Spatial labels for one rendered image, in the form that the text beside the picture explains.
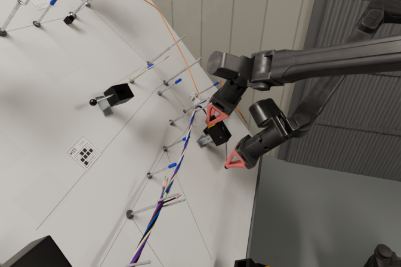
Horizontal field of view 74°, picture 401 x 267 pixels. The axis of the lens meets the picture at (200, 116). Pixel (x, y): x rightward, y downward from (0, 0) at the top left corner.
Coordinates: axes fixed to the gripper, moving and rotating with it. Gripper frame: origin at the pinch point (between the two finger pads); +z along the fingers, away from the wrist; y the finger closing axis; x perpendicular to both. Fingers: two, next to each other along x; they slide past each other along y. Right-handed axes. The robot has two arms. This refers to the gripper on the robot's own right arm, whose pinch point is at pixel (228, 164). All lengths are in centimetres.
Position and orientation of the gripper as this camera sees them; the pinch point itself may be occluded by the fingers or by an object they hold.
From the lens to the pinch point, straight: 81.1
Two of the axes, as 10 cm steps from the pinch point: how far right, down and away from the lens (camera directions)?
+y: -4.0, 3.4, -8.5
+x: 6.4, 7.7, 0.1
